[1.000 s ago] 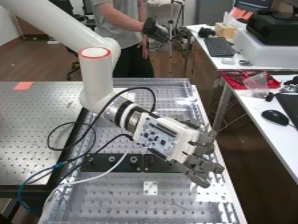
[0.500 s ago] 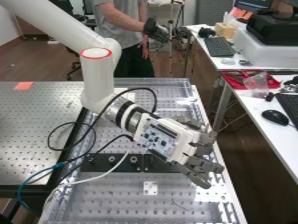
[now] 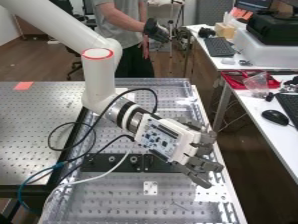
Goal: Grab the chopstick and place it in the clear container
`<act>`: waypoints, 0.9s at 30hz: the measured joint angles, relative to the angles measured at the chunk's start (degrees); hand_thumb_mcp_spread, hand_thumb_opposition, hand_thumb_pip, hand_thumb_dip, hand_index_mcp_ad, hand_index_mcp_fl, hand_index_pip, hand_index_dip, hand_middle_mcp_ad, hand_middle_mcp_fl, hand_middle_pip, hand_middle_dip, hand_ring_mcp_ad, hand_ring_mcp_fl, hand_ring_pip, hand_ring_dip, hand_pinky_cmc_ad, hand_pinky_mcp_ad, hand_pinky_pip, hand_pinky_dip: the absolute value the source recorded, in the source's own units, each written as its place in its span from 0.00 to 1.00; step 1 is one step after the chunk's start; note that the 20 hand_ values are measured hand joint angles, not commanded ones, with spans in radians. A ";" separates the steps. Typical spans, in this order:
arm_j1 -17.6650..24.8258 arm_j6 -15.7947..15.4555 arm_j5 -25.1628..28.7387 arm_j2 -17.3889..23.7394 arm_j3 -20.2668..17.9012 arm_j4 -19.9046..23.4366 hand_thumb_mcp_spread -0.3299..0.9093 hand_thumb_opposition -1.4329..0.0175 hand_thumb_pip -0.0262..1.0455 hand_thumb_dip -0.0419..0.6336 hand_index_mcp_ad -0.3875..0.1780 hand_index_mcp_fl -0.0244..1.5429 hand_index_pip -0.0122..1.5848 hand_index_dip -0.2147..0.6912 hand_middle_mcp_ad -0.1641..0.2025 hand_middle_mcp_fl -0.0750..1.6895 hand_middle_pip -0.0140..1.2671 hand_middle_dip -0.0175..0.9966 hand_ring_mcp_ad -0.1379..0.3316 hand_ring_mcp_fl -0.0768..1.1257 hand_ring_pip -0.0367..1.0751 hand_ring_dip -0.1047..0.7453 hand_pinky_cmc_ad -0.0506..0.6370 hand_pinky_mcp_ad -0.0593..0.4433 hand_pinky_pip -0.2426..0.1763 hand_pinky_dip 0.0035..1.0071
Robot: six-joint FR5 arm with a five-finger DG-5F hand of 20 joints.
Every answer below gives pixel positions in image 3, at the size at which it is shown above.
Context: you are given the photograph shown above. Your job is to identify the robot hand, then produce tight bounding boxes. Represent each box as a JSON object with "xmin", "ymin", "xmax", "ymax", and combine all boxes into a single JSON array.
[{"xmin": 132, "ymin": 113, "xmax": 226, "ymax": 190}]

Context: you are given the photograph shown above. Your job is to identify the black headphones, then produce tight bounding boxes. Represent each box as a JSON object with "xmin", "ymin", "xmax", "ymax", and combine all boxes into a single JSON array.
[{"xmin": 196, "ymin": 26, "xmax": 216, "ymax": 39}]

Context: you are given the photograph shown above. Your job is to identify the red tray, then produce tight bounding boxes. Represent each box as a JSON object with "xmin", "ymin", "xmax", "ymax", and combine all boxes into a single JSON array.
[{"xmin": 219, "ymin": 69, "xmax": 283, "ymax": 91}]

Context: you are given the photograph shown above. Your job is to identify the person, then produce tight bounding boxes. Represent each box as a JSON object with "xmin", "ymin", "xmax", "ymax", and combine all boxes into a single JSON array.
[{"xmin": 89, "ymin": 0, "xmax": 172, "ymax": 80}]

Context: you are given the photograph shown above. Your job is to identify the tripod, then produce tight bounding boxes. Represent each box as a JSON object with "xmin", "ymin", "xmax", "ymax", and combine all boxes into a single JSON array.
[{"xmin": 163, "ymin": 0, "xmax": 188, "ymax": 77}]

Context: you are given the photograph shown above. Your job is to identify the large white box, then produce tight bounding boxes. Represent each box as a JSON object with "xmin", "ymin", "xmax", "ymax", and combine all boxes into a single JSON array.
[{"xmin": 231, "ymin": 27, "xmax": 298, "ymax": 69}]

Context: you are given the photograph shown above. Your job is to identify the black keyboard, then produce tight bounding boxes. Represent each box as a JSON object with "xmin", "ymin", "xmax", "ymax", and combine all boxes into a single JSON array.
[
  {"xmin": 202, "ymin": 36, "xmax": 236, "ymax": 58},
  {"xmin": 273, "ymin": 92, "xmax": 298, "ymax": 132}
]

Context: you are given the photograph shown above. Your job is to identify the small white box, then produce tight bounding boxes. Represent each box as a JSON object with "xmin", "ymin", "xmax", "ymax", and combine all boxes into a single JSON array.
[{"xmin": 140, "ymin": 180, "xmax": 159, "ymax": 197}]

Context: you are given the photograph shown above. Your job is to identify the clear box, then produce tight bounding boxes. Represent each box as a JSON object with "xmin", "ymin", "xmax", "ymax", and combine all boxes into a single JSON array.
[{"xmin": 38, "ymin": 78, "xmax": 249, "ymax": 224}]

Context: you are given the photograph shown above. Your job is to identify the white cable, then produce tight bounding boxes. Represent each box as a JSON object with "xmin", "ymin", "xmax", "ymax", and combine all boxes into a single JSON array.
[{"xmin": 42, "ymin": 146, "xmax": 134, "ymax": 214}]

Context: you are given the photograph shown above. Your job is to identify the black mouse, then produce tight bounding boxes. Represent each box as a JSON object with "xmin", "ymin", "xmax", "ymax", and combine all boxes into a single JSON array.
[{"xmin": 260, "ymin": 109, "xmax": 291, "ymax": 127}]

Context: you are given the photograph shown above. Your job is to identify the office chair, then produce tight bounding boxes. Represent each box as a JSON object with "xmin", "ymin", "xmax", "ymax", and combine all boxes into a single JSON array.
[{"xmin": 65, "ymin": 45, "xmax": 86, "ymax": 81}]

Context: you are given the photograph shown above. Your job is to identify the blue cable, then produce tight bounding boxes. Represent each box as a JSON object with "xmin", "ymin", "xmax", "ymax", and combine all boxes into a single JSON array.
[{"xmin": 17, "ymin": 161, "xmax": 67, "ymax": 214}]

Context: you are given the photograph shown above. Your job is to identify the black cable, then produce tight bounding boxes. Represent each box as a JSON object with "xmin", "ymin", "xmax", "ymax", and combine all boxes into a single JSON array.
[
  {"xmin": 46, "ymin": 87, "xmax": 159, "ymax": 153},
  {"xmin": 54, "ymin": 134, "xmax": 136, "ymax": 183}
]

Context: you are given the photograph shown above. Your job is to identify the black plate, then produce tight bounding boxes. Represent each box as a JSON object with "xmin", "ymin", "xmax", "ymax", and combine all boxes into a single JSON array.
[{"xmin": 78, "ymin": 152, "xmax": 183, "ymax": 174}]

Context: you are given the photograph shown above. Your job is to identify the black machine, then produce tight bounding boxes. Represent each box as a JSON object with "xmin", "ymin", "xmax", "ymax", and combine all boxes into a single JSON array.
[{"xmin": 244, "ymin": 12, "xmax": 298, "ymax": 47}]

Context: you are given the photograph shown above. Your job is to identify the orange tape patch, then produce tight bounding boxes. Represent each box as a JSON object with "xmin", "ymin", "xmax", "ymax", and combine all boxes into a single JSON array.
[{"xmin": 11, "ymin": 81, "xmax": 35, "ymax": 92}]

